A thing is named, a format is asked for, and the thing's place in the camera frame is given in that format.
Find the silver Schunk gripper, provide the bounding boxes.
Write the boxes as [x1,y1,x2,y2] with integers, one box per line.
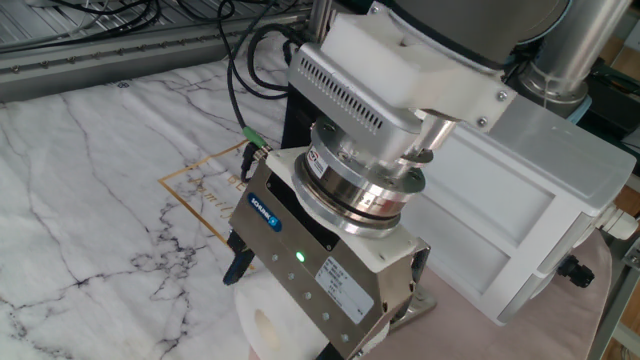
[221,158,432,360]

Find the white toilet paper roll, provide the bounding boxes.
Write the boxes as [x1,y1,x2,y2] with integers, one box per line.
[233,272,391,360]

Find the white gripper adapter plate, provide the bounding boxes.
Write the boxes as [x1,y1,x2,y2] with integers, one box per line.
[264,145,422,274]

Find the polished steel paper holder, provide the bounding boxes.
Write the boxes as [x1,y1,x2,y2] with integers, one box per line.
[389,283,439,332]

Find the silver force torque sensor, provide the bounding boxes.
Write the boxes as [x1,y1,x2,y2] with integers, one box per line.
[291,116,458,239]

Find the marble print tablecloth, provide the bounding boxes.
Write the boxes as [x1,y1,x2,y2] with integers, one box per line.
[0,34,614,360]

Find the white plastic junction box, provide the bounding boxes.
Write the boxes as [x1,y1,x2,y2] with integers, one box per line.
[399,94,637,326]

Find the black cable with green plug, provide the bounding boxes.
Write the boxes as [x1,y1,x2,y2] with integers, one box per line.
[225,0,312,184]

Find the silver vented camera box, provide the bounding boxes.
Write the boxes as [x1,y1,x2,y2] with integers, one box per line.
[286,41,427,162]

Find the black power cable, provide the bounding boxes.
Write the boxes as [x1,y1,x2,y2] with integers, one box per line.
[217,0,291,100]

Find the white printed camera mount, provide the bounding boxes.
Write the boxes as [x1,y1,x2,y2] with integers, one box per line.
[319,2,519,134]

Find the black cable gland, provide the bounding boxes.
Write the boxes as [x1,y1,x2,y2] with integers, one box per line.
[557,254,596,289]

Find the grey aluminium rail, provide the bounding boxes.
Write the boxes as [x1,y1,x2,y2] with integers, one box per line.
[0,12,311,104]

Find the black cable bundle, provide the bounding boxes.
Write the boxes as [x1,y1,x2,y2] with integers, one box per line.
[0,0,164,54]

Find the grey table frame leg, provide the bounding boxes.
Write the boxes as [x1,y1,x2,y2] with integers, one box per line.
[588,237,640,360]

